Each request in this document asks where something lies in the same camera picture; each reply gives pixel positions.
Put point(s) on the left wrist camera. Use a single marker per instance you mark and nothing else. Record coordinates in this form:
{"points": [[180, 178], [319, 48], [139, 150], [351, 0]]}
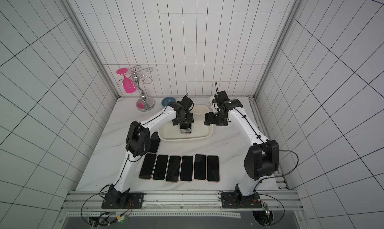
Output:
{"points": [[187, 103]]}

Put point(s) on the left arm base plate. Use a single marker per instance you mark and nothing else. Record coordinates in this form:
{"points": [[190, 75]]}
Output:
{"points": [[124, 201]]}

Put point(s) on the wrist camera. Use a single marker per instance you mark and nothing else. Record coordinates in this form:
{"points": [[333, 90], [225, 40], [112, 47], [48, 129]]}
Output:
{"points": [[221, 97], [187, 103]]}

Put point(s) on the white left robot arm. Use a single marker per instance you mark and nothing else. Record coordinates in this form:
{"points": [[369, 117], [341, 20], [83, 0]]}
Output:
{"points": [[138, 143]]}

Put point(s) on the pink plastic wine glass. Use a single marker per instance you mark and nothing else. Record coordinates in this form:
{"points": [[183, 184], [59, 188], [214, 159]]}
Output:
{"points": [[127, 83]]}

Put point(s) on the aluminium mounting rail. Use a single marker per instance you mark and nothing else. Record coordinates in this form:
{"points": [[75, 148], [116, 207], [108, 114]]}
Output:
{"points": [[179, 203]]}

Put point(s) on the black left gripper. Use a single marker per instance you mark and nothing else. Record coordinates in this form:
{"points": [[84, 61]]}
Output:
{"points": [[190, 119]]}

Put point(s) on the white ceramic bowl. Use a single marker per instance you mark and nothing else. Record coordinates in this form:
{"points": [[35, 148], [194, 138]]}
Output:
{"points": [[212, 101]]}

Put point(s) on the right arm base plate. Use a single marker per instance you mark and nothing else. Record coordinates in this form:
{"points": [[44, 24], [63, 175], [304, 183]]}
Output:
{"points": [[234, 200]]}

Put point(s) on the chrome glass holder stand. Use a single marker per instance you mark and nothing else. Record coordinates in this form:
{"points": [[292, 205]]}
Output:
{"points": [[145, 102]]}

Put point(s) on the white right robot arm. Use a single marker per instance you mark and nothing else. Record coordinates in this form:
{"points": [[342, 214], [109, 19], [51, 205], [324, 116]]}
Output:
{"points": [[261, 160]]}

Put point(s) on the blue ceramic bowl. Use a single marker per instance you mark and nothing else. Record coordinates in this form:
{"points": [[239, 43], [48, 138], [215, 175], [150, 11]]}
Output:
{"points": [[168, 100]]}

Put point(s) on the white plastic storage box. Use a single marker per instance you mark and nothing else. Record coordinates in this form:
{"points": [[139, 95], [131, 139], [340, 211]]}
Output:
{"points": [[195, 130]]}

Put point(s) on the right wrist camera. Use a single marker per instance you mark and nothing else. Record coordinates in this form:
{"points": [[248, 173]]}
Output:
{"points": [[221, 97]]}

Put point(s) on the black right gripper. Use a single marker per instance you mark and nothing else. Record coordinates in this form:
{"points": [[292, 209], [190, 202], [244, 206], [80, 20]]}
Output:
{"points": [[212, 119]]}

